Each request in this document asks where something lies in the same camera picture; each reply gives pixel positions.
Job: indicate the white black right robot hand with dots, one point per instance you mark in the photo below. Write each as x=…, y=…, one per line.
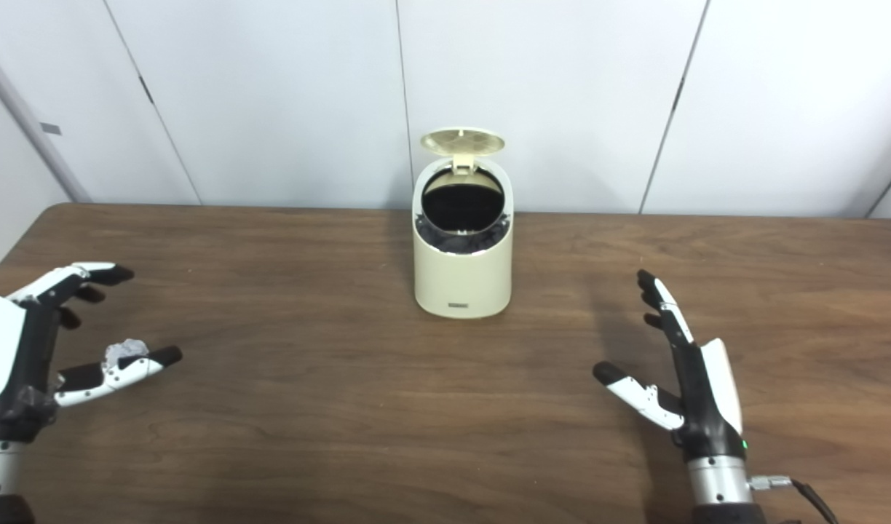
x=711, y=393

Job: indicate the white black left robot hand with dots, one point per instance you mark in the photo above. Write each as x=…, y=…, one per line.
x=9, y=349

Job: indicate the white paper ball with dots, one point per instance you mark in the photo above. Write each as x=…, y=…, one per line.
x=125, y=348

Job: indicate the cream round bin lid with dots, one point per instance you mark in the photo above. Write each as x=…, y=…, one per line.
x=463, y=142

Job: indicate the cream-colored bin body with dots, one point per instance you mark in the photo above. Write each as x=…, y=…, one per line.
x=461, y=280

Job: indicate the black bin liner bag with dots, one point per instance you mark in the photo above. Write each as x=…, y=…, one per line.
x=461, y=207

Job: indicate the grey wall corner post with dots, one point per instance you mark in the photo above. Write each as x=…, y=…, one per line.
x=38, y=127

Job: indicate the small grey wall label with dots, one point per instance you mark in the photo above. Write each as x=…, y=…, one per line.
x=50, y=129

